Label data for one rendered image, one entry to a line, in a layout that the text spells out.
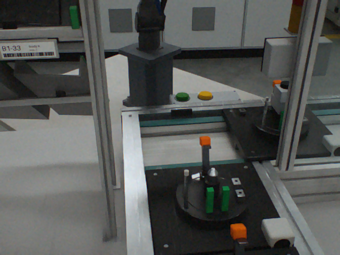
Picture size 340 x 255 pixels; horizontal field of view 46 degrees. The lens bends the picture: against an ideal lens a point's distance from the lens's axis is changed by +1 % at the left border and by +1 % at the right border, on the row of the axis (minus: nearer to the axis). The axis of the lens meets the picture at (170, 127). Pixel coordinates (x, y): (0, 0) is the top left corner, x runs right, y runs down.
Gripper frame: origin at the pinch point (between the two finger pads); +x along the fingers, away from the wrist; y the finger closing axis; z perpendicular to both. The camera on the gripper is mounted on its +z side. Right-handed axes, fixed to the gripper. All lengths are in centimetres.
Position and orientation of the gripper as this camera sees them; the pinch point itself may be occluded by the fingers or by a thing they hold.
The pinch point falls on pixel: (160, 1)
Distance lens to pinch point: 105.5
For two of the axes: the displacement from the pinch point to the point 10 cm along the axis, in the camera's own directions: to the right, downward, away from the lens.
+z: 1.2, 5.0, -8.6
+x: 0.0, 8.6, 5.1
